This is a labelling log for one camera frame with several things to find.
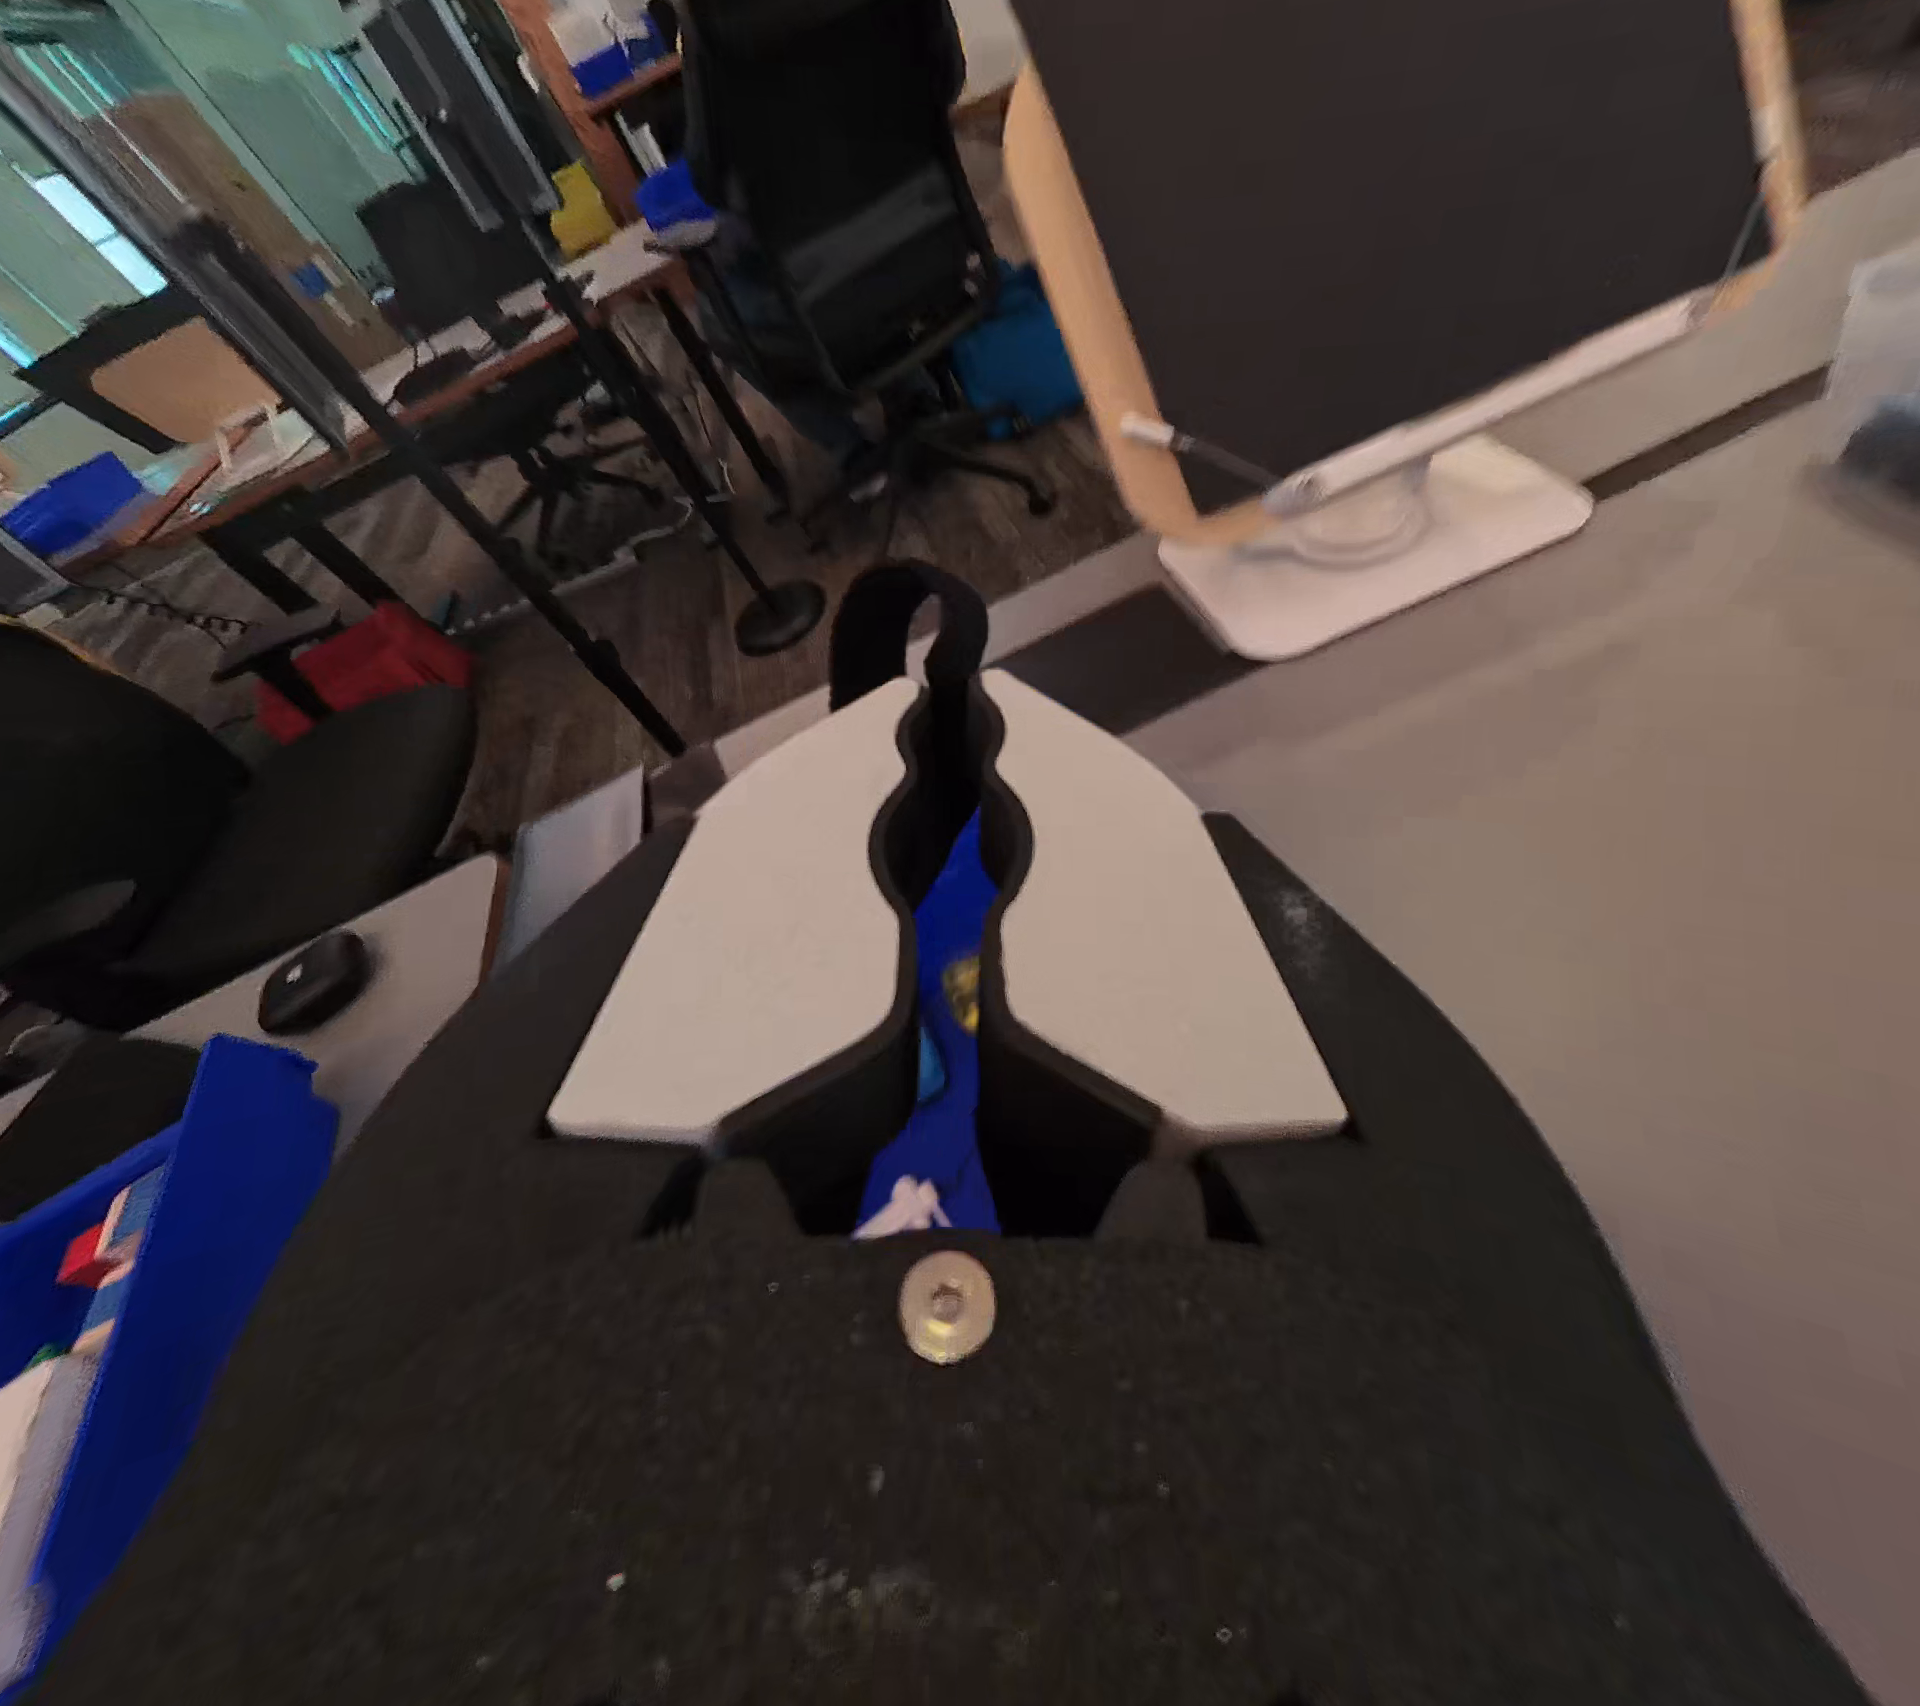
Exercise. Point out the distant blue bins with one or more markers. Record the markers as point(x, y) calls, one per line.
point(68, 506)

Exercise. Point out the black shoelace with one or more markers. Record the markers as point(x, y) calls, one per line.
point(901, 596)

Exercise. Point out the grey desk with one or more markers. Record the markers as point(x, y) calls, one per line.
point(1651, 836)

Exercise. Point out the red bin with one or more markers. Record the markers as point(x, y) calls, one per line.
point(361, 671)

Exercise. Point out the clear plastic bin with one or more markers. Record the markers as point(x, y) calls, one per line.
point(1875, 357)

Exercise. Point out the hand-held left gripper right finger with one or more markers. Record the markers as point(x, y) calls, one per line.
point(1170, 971)

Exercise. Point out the white flat device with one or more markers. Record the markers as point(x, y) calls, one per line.
point(1425, 536)

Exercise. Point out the black board with wooden rim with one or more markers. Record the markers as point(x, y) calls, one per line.
point(1350, 86)

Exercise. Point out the wooden table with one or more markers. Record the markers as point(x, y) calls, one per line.
point(301, 447)

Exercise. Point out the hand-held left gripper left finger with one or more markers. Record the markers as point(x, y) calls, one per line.
point(734, 971)

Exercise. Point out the blue bag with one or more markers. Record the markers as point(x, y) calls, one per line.
point(1021, 357)

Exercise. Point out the blue plastic bin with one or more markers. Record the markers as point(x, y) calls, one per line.
point(210, 1210)

